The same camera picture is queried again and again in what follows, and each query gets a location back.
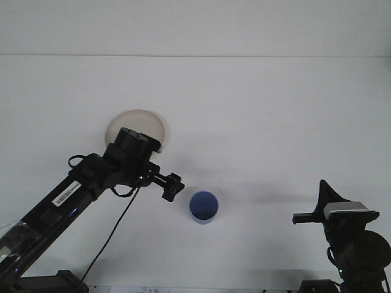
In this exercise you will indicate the pale round plate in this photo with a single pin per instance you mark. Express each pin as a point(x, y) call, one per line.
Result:
point(137, 120)

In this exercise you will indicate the grey camera box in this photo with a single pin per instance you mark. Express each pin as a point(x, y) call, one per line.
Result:
point(345, 209)

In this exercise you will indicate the pale blue cup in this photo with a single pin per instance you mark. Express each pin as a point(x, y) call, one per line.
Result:
point(203, 206)

